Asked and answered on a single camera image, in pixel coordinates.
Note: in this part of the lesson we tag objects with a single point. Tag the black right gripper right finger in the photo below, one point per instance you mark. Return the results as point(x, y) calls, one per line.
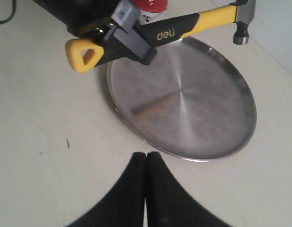
point(167, 202)

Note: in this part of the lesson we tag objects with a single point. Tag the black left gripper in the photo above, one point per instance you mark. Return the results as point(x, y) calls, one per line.
point(117, 43)

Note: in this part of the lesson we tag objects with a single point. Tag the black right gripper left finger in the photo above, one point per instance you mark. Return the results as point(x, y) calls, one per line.
point(123, 205)

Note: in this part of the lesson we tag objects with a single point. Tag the yellow black claw hammer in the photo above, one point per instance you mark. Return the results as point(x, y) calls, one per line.
point(85, 52)

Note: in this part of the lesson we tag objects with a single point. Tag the red dome push button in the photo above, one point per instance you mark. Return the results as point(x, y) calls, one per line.
point(151, 10)

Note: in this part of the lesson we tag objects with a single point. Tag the round steel plate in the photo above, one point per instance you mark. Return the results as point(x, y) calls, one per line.
point(191, 102)

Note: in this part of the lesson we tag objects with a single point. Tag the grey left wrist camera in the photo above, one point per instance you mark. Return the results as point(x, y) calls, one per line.
point(125, 15)

